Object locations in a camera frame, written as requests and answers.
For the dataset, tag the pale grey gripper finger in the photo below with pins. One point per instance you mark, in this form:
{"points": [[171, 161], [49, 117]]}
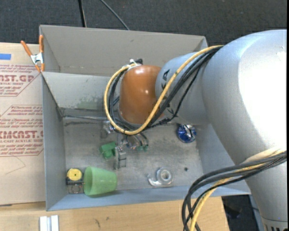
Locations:
{"points": [[117, 158], [123, 158]]}

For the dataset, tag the green toy block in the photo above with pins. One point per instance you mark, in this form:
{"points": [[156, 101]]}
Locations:
{"points": [[107, 149]]}

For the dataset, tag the green plastic cup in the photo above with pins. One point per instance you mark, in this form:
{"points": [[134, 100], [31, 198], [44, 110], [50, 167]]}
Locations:
{"points": [[100, 181]]}

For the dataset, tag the clear tape dispenser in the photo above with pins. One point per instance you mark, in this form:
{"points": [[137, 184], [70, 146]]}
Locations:
{"points": [[162, 176]]}

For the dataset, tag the yellow and black round tool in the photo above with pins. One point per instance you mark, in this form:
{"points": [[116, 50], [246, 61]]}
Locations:
{"points": [[74, 175]]}

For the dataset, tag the blue and white crumpled packet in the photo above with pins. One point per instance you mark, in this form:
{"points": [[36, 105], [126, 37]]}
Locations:
{"points": [[186, 133]]}

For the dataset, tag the grey metal bin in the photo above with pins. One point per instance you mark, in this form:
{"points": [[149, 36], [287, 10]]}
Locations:
{"points": [[86, 54]]}

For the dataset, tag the brown cardboard board red print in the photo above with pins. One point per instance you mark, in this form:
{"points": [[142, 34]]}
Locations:
{"points": [[19, 167]]}

